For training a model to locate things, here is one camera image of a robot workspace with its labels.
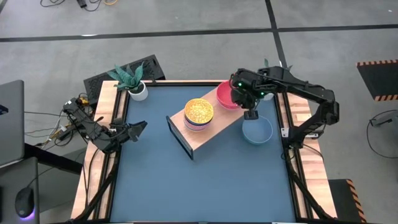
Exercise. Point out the dark blue diamond patterned bowl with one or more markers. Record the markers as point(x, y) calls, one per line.
point(199, 110)

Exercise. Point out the grey laptop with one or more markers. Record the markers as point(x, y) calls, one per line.
point(11, 124)

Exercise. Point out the grey floor device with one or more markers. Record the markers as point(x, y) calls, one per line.
point(384, 119)

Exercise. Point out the plain red pink bowl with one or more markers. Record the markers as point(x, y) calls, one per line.
point(225, 95)

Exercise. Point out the white metal bracket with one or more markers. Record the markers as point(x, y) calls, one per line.
point(284, 132)

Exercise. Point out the black desk leg bar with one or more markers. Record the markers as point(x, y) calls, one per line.
point(53, 158)

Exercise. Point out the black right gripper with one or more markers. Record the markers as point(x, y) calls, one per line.
point(245, 99)

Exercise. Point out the red wavy patterned bowl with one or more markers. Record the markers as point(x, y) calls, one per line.
point(196, 128)

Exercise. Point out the black aluminium rig frame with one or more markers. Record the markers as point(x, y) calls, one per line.
point(202, 83)

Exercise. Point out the black power adapter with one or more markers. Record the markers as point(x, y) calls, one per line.
point(82, 3)

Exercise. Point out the black perforated floor panel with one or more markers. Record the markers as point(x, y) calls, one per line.
point(99, 84)

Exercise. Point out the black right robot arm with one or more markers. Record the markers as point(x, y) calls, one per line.
point(311, 90)

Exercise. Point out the grey desk top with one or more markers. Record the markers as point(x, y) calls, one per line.
point(12, 177)

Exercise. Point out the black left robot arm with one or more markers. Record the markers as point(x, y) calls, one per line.
point(84, 123)

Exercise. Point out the hazard-striped black floor mat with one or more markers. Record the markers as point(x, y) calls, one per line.
point(342, 202)
point(379, 79)

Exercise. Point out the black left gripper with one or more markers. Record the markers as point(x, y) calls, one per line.
point(122, 133)

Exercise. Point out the black computer mouse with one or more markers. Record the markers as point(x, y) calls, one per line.
point(24, 202)

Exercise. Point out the plain blue bowl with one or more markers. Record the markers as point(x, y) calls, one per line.
point(258, 132)

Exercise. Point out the wooden shelf with black frame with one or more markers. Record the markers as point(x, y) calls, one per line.
point(217, 124)

